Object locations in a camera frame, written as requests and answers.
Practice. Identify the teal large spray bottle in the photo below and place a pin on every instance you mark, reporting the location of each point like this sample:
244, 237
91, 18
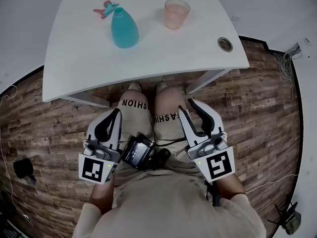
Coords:
124, 31

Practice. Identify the pink plastic cup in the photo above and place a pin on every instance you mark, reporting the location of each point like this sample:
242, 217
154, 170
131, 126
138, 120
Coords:
176, 15

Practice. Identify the black floor stand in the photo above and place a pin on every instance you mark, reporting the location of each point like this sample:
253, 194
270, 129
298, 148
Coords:
292, 219

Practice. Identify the person's left shoe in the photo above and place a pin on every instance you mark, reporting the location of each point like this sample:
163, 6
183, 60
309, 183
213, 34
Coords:
134, 86

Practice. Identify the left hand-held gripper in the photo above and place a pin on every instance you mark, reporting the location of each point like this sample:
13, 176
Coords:
99, 167

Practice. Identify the pink and teal spray nozzle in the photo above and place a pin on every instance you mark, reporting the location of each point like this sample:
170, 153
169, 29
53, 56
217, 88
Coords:
105, 9

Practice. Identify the black device with screen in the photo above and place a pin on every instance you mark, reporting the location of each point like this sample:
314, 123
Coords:
136, 151

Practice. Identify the white table leg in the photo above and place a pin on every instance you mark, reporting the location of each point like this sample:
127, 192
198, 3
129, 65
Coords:
89, 101
205, 79

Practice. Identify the person's right leg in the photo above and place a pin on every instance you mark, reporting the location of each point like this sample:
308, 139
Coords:
169, 99

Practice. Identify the white power box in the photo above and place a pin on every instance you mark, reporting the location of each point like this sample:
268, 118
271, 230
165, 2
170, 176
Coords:
305, 45

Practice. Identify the black cylindrical floor object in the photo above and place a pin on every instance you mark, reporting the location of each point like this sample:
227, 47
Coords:
23, 167

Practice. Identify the person's shoe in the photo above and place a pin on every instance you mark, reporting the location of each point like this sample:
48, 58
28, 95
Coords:
134, 86
162, 86

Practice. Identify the person's right shoe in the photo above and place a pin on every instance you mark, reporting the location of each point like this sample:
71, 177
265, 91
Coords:
162, 86

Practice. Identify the person's left leg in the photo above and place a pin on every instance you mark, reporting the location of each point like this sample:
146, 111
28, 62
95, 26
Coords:
135, 95

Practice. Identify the person's leg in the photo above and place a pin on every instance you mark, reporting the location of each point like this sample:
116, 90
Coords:
169, 99
135, 95

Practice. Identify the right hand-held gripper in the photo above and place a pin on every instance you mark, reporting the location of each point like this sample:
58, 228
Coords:
218, 162

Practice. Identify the person's left forearm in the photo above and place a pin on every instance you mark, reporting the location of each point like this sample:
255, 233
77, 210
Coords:
101, 197

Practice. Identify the person's right forearm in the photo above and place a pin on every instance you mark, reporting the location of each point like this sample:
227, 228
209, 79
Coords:
231, 185

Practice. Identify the person's beige shirt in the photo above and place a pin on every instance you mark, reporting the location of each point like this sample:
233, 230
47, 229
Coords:
161, 202

